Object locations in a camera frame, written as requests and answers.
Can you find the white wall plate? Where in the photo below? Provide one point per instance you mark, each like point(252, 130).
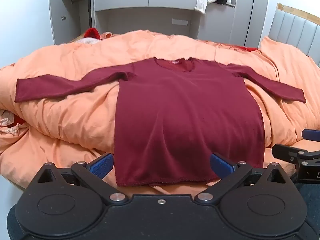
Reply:
point(180, 22)

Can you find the red fuzzy cloth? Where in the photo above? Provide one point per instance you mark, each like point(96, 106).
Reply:
point(92, 33)

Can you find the white floral pillow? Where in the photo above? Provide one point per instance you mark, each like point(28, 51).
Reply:
point(86, 40)

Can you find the person's dark trousers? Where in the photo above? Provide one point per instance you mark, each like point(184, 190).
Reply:
point(308, 205)

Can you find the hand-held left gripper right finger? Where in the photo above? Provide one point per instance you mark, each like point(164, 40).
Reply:
point(220, 165)

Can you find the grey window bench unit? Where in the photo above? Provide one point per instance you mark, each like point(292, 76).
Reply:
point(150, 12)

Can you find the white hanging cloth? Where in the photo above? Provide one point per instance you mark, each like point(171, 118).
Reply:
point(201, 3)

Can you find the grey padded headboard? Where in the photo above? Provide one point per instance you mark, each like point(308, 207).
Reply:
point(296, 27)

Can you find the grey open shelf cabinet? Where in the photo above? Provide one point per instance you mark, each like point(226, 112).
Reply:
point(71, 10)

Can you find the orange duvet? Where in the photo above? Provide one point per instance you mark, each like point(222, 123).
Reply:
point(75, 115)

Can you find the maroon long-sleeve shirt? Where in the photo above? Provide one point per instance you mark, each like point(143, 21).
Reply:
point(187, 120)

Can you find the floral patterned cloth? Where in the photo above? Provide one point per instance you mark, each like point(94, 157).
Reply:
point(8, 126)

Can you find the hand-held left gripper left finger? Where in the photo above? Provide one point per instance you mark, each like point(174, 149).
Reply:
point(102, 165)

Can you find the grey tall cabinet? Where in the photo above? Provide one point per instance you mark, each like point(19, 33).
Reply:
point(250, 12)

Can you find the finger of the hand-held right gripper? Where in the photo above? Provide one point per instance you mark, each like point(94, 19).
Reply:
point(287, 153)
point(311, 134)

